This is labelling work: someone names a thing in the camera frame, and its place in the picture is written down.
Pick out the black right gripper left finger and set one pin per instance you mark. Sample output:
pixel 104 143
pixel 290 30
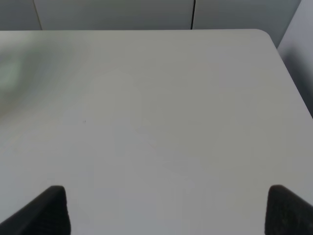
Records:
pixel 47 214

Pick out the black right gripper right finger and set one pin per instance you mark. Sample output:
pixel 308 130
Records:
pixel 287 213

